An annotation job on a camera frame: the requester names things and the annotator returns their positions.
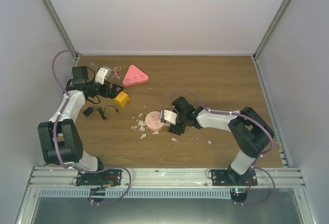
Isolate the black power adapter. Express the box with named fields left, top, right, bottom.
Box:
left=83, top=107, right=94, bottom=117

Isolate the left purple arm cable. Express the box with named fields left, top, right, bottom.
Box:
left=51, top=50, right=132, bottom=175

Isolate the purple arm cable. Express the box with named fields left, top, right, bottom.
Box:
left=51, top=50, right=132, bottom=175
left=160, top=88, right=276, bottom=171

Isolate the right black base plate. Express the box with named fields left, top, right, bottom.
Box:
left=208, top=169, right=258, bottom=186

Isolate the pink triangular power strip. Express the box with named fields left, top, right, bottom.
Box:
left=122, top=65, right=149, bottom=87

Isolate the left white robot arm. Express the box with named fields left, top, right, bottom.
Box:
left=38, top=66, right=123, bottom=185

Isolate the slotted cable duct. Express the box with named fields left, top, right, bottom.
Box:
left=39, top=188, right=231, bottom=199

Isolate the round pink socket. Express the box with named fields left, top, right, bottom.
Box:
left=145, top=111, right=165, bottom=132

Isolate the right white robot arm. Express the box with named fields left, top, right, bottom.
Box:
left=160, top=97, right=275, bottom=185

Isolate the black thin cable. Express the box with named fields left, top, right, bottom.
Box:
left=94, top=105, right=119, bottom=121

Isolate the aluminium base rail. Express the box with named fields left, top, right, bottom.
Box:
left=28, top=167, right=306, bottom=189

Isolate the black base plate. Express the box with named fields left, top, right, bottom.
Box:
left=72, top=169, right=122, bottom=188
left=208, top=169, right=258, bottom=186

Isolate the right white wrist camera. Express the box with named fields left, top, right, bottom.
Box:
left=160, top=109, right=178, bottom=125

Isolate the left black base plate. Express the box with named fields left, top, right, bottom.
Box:
left=72, top=169, right=122, bottom=188

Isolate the yellow cube socket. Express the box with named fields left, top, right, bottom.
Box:
left=113, top=91, right=130, bottom=107

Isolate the thin pink charging cable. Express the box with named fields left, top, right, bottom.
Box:
left=111, top=66, right=123, bottom=81

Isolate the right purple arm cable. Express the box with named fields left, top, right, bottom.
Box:
left=160, top=88, right=276, bottom=171

